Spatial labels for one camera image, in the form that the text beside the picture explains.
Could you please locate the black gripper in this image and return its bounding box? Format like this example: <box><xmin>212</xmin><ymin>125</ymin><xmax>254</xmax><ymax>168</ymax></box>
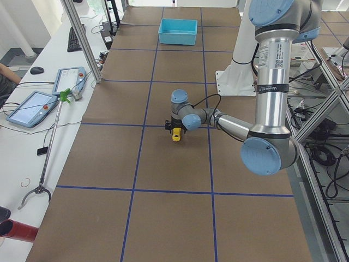
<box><xmin>168</xmin><ymin>117</ymin><xmax>186</xmax><ymax>134</ymax></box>

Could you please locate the light blue plastic bin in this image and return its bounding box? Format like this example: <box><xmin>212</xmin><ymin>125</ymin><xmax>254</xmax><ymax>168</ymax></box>
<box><xmin>158</xmin><ymin>19</ymin><xmax>198</xmax><ymax>45</ymax></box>

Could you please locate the aluminium frame post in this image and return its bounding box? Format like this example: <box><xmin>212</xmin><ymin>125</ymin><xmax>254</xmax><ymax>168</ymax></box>
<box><xmin>61</xmin><ymin>0</ymin><xmax>101</xmax><ymax>84</ymax></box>

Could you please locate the yellow beetle toy car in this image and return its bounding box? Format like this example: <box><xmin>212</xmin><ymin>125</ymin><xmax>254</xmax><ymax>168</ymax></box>
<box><xmin>172</xmin><ymin>127</ymin><xmax>182</xmax><ymax>142</ymax></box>

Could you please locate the red cylinder tube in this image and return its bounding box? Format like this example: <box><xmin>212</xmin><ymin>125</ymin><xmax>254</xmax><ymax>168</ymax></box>
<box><xmin>1</xmin><ymin>219</ymin><xmax>39</xmax><ymax>242</ymax></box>

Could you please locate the black keyboard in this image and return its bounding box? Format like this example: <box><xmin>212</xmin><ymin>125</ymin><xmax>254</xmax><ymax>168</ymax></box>
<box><xmin>67</xmin><ymin>27</ymin><xmax>82</xmax><ymax>52</ymax></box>

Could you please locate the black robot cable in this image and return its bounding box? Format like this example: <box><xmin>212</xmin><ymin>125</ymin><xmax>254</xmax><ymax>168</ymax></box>
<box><xmin>192</xmin><ymin>94</ymin><xmax>222</xmax><ymax>112</ymax></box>

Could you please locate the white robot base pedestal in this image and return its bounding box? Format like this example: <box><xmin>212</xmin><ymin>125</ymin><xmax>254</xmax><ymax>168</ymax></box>
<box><xmin>215</xmin><ymin>0</ymin><xmax>257</xmax><ymax>96</ymax></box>

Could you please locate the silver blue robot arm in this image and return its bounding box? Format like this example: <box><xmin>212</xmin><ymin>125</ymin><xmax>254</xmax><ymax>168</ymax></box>
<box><xmin>165</xmin><ymin>1</ymin><xmax>323</xmax><ymax>175</ymax></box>

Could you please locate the small black square pad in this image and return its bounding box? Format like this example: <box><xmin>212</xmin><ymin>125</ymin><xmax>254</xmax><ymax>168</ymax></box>
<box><xmin>37</xmin><ymin>147</ymin><xmax>48</xmax><ymax>156</ymax></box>

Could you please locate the far blue teach pendant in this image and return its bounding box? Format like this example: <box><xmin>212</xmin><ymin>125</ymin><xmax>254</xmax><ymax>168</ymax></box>
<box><xmin>52</xmin><ymin>67</ymin><xmax>87</xmax><ymax>96</ymax></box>

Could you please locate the black computer mouse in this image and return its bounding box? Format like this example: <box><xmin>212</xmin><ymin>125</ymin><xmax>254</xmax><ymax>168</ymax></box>
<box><xmin>29</xmin><ymin>67</ymin><xmax>44</xmax><ymax>75</ymax></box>

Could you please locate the blue teach pendant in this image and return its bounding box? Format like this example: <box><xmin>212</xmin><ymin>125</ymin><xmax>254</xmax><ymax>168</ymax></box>
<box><xmin>6</xmin><ymin>91</ymin><xmax>58</xmax><ymax>128</ymax></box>
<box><xmin>52</xmin><ymin>67</ymin><xmax>87</xmax><ymax>96</ymax></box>

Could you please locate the near blue teach pendant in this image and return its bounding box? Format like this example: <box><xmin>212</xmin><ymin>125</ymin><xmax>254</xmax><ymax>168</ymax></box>
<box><xmin>6</xmin><ymin>91</ymin><xmax>58</xmax><ymax>128</ymax></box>

